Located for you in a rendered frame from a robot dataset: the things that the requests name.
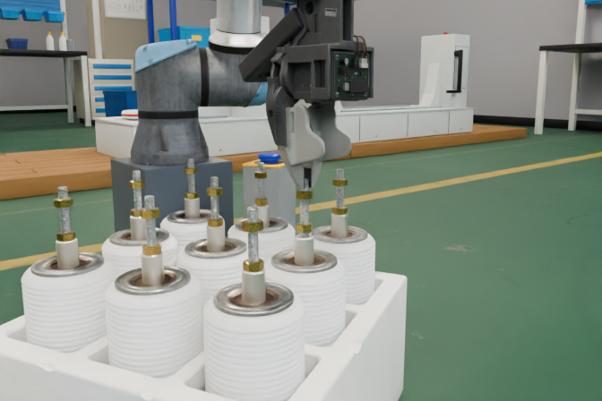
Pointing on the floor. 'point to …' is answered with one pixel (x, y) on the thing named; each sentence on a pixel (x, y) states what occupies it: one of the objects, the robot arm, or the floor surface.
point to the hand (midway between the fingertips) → (300, 174)
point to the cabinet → (118, 68)
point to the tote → (119, 102)
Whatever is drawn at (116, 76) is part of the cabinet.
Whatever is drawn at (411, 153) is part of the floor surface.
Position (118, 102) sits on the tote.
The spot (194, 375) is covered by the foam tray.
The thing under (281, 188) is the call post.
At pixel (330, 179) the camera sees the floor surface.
